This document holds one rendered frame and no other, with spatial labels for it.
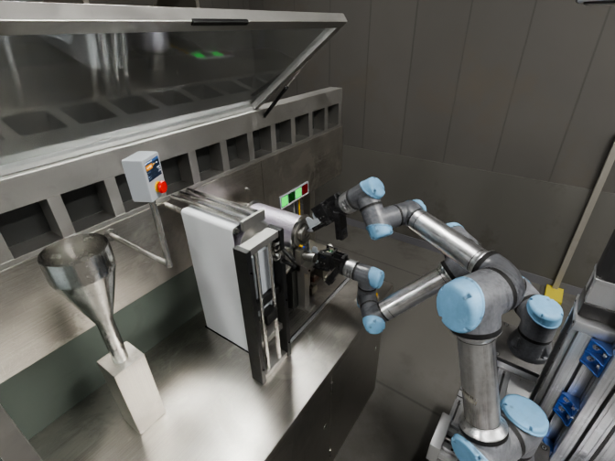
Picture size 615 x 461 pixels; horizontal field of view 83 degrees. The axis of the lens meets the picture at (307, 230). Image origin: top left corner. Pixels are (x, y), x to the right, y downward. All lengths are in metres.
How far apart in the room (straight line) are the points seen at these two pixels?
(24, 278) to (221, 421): 0.69
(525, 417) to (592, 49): 2.43
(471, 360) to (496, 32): 2.55
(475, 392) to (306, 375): 0.56
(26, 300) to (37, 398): 0.33
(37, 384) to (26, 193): 0.57
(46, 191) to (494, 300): 1.13
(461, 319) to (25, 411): 1.23
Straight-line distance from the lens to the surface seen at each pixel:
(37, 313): 1.24
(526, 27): 3.10
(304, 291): 1.46
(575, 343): 1.26
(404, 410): 2.36
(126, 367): 1.12
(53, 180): 1.13
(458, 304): 0.88
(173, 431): 1.28
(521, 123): 3.16
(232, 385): 1.32
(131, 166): 0.86
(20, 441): 0.67
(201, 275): 1.33
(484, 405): 1.04
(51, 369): 1.35
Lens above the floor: 1.95
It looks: 30 degrees down
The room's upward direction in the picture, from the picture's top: 1 degrees counter-clockwise
